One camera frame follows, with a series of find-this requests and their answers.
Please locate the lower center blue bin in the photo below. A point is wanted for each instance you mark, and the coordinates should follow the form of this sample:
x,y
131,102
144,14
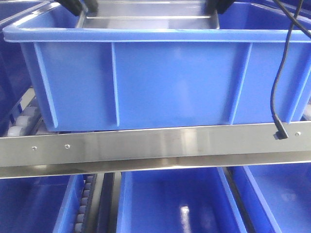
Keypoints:
x,y
191,200

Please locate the lower right blue bin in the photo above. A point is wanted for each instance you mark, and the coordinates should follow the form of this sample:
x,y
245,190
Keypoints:
x,y
277,198

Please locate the far left roller track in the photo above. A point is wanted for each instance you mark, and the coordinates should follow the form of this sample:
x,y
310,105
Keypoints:
x,y
25,116

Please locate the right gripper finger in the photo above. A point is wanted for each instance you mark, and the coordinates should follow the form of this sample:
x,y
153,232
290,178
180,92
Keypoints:
x,y
210,5
223,5

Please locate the lower roller track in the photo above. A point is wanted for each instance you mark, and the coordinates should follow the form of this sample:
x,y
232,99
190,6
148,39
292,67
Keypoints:
x,y
80,224

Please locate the left blue plastic bin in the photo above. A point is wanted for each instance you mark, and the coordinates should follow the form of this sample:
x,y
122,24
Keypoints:
x,y
14,75

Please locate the lower left blue bin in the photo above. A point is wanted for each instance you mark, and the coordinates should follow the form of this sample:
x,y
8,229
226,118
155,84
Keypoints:
x,y
40,204

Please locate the silver metal tray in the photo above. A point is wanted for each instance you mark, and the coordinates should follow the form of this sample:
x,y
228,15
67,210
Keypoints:
x,y
149,15

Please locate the lower steel rack crossbar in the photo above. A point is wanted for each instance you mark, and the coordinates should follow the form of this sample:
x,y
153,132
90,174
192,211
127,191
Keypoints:
x,y
152,149

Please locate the target blue plastic box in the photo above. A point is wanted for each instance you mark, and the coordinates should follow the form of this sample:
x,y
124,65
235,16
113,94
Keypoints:
x,y
113,79

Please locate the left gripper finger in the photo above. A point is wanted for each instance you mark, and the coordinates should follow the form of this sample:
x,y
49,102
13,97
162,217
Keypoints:
x,y
74,6
92,5

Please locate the roller track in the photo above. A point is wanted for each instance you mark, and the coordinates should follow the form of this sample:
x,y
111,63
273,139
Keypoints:
x,y
25,116
80,224

